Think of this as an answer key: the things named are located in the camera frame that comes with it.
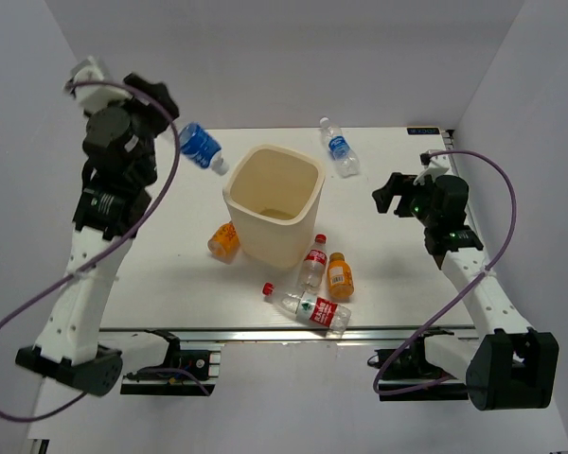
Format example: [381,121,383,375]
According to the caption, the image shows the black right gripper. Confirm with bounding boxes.
[372,173,438,228]

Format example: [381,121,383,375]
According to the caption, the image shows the blue label crushed bottle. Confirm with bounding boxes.
[179,122,229,176]

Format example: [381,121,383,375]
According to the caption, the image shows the large clear bottle red label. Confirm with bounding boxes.
[262,283,351,336]

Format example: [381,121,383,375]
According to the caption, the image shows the orange juice bottle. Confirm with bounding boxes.
[207,221,240,259]
[327,252,354,300]

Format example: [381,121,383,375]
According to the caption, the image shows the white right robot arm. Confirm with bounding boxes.
[372,172,559,410]

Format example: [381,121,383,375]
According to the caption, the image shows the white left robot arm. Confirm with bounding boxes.
[15,73,179,396]

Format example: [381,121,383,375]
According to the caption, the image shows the cream plastic bin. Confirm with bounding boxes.
[222,145,326,270]

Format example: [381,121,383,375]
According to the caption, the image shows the clear bottle blue label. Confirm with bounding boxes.
[319,117,360,178]

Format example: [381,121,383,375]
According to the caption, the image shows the right blue table label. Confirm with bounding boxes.
[406,127,440,135]

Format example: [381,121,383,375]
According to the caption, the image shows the clear bottle red cap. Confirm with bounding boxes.
[297,234,328,293]

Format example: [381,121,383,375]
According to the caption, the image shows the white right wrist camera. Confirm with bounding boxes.
[413,150,450,185]

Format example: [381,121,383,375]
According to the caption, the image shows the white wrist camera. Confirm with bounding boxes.
[64,56,130,116]
[413,150,450,185]

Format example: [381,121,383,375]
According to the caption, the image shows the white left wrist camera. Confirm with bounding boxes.
[64,56,130,116]

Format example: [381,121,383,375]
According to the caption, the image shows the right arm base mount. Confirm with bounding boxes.
[379,328,469,402]

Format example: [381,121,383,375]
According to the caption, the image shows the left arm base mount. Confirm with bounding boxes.
[120,330,222,397]

